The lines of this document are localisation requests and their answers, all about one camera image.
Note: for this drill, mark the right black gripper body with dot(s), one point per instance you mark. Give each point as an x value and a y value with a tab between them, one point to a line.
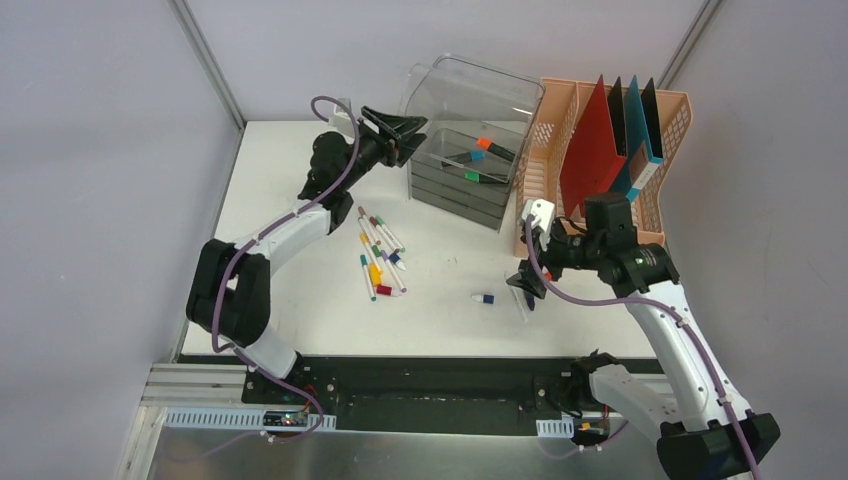
570	251

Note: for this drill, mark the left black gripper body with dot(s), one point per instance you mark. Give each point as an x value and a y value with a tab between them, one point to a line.
386	142

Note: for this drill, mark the small blue cap bottle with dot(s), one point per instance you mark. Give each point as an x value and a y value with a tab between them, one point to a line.
483	298

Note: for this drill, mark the blue black marker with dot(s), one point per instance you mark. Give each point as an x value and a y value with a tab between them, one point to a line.
464	158

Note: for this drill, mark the clear grey drawer box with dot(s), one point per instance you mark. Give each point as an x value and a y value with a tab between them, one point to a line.
464	100

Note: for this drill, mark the orange highlighter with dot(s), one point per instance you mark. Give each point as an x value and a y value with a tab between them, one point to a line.
496	149

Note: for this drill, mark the green highlighter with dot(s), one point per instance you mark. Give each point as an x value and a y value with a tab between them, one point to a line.
485	179

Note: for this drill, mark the red folder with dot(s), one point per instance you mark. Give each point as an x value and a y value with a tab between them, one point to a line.
597	150

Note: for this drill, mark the teal notebook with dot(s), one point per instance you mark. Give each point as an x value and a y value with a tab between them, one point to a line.
643	140

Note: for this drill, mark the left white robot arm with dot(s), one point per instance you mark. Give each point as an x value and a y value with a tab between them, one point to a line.
230	294

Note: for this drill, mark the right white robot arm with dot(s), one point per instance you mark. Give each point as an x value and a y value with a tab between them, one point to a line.
706	429

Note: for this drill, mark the white pen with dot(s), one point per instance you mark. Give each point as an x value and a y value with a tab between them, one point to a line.
520	302

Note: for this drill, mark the brown marker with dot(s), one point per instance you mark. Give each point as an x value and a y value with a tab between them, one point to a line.
370	229

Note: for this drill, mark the green cap marker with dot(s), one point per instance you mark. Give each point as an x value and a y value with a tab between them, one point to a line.
392	238

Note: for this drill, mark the purple marker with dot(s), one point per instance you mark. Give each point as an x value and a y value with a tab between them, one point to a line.
393	272

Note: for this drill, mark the teal marker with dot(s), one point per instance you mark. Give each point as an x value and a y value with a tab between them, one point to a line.
365	265

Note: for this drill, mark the peach file organizer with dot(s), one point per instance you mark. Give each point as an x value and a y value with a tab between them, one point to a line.
562	104

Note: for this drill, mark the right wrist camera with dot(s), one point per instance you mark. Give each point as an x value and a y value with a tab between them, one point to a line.
540	214

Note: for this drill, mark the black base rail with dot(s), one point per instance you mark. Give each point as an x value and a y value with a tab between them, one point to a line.
469	396

